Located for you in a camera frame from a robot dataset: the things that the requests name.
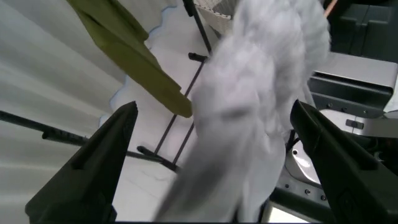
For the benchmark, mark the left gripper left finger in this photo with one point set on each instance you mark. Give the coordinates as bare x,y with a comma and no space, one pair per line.
84,180

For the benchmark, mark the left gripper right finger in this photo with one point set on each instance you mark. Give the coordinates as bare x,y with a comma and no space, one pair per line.
357,180

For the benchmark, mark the green printed sleeveless shirt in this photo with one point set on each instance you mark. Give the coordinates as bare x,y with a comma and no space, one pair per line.
133,59

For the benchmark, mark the pale grey shorts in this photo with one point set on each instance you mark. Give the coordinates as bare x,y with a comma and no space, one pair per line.
248,93

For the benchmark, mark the pink clothes hanger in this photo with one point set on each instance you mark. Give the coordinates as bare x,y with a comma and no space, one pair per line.
330,7

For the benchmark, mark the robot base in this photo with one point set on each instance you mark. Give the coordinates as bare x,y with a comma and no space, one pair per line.
351,81

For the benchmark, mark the black clothes rack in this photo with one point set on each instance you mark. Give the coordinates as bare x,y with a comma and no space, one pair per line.
62,136

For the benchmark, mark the white laundry basket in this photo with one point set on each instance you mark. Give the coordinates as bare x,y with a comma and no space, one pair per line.
217,15

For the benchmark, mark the white curtain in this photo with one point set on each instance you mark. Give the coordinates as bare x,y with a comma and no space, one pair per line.
46,62

